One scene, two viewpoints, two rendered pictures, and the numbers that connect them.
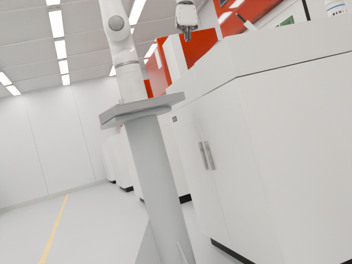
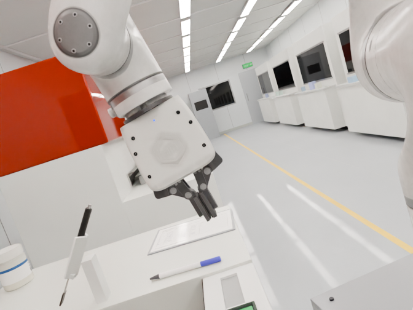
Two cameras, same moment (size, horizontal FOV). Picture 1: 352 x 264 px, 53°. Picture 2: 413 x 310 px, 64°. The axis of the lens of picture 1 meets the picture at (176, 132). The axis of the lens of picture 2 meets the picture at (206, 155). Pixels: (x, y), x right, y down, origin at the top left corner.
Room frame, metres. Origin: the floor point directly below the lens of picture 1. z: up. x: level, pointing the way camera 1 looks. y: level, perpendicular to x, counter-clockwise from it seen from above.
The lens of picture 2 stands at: (2.11, -0.03, 1.24)
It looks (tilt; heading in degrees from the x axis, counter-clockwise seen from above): 8 degrees down; 195
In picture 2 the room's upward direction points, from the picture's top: 18 degrees counter-clockwise
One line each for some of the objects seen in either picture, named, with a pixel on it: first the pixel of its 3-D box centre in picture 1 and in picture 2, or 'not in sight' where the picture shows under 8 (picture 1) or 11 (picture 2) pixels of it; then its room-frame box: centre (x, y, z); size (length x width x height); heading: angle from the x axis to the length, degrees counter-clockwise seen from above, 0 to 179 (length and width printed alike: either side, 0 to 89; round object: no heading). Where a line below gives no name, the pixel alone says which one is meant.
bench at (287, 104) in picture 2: not in sight; (296, 86); (-7.62, 0.38, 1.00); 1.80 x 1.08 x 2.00; 16
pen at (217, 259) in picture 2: not in sight; (185, 268); (1.57, -0.28, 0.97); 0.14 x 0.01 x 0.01; 102
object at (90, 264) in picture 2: (253, 34); (82, 269); (1.62, -0.45, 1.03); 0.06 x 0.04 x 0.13; 106
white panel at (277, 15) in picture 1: (267, 52); not in sight; (2.13, -0.65, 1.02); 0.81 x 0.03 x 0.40; 16
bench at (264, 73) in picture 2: not in sight; (276, 91); (-9.73, -0.22, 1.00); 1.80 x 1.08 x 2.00; 16
